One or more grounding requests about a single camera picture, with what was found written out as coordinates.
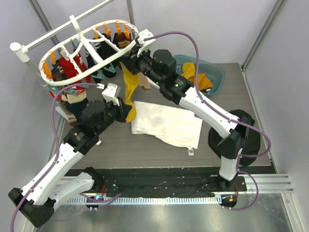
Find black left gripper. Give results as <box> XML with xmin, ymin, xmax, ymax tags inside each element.
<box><xmin>95</xmin><ymin>97</ymin><xmax>132</xmax><ymax>135</ymax></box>

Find yellow sock striped cuff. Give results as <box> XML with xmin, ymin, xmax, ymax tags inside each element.
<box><xmin>182</xmin><ymin>62</ymin><xmax>196</xmax><ymax>79</ymax></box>

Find white oval clip hanger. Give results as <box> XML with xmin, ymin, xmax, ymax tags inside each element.
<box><xmin>39</xmin><ymin>14</ymin><xmax>140</xmax><ymax>87</ymax></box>

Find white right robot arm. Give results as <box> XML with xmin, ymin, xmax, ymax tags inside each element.
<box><xmin>120</xmin><ymin>49</ymin><xmax>250</xmax><ymax>191</ymax></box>

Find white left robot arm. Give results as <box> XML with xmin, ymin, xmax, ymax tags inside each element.
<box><xmin>8</xmin><ymin>97</ymin><xmax>132</xmax><ymax>228</ymax></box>

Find beige striped long sock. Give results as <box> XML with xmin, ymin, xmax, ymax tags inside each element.
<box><xmin>138</xmin><ymin>73</ymin><xmax>151</xmax><ymax>90</ymax></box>

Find maroon tan striped sock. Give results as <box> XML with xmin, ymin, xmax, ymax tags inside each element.
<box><xmin>112</xmin><ymin>32</ymin><xmax>132</xmax><ymax>49</ymax></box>

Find black sock white stripes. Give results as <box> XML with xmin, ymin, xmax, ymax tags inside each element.
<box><xmin>85</xmin><ymin>41</ymin><xmax>119</xmax><ymax>83</ymax></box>

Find white folded towel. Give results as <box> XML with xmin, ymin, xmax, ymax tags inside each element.
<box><xmin>131</xmin><ymin>101</ymin><xmax>202</xmax><ymax>149</ymax></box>

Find teal plastic basin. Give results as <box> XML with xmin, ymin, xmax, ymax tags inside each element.
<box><xmin>173</xmin><ymin>55</ymin><xmax>225</xmax><ymax>98</ymax></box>

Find white drying rack stand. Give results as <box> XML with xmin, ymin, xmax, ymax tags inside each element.
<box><xmin>10</xmin><ymin>0</ymin><xmax>134</xmax><ymax>121</ymax></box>

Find black crumpled cloth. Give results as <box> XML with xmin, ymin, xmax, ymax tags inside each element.
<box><xmin>208</xmin><ymin>109</ymin><xmax>261</xmax><ymax>167</ymax></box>

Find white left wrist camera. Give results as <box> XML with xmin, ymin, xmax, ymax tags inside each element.
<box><xmin>97</xmin><ymin>83</ymin><xmax>121</xmax><ymax>106</ymax></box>

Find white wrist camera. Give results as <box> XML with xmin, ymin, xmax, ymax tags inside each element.
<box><xmin>97</xmin><ymin>83</ymin><xmax>121</xmax><ymax>106</ymax></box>
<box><xmin>135</xmin><ymin>29</ymin><xmax>155</xmax><ymax>58</ymax></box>

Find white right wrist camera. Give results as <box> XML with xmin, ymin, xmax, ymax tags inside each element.
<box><xmin>135</xmin><ymin>29</ymin><xmax>155</xmax><ymax>58</ymax></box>

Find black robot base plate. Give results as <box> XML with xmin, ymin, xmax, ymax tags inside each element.
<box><xmin>85</xmin><ymin>167</ymin><xmax>252</xmax><ymax>199</ymax></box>

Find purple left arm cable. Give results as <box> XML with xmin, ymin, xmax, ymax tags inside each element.
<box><xmin>11</xmin><ymin>83</ymin><xmax>104</xmax><ymax>232</ymax></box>

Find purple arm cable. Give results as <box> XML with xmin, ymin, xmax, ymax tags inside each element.
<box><xmin>11</xmin><ymin>83</ymin><xmax>104</xmax><ymax>232</ymax></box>
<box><xmin>144</xmin><ymin>30</ymin><xmax>271</xmax><ymax>211</ymax></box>

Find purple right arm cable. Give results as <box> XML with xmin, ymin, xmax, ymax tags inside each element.
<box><xmin>144</xmin><ymin>30</ymin><xmax>271</xmax><ymax>211</ymax></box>

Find aluminium cable duct rail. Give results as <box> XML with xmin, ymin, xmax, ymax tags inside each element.
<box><xmin>55</xmin><ymin>174</ymin><xmax>294</xmax><ymax>207</ymax></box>

